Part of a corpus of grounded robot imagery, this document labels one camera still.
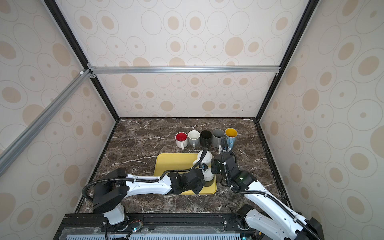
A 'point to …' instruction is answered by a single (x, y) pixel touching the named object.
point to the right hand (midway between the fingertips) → (215, 160)
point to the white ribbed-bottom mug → (195, 161)
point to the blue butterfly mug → (231, 134)
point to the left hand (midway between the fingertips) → (206, 182)
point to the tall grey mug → (217, 135)
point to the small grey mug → (194, 137)
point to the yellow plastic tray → (166, 161)
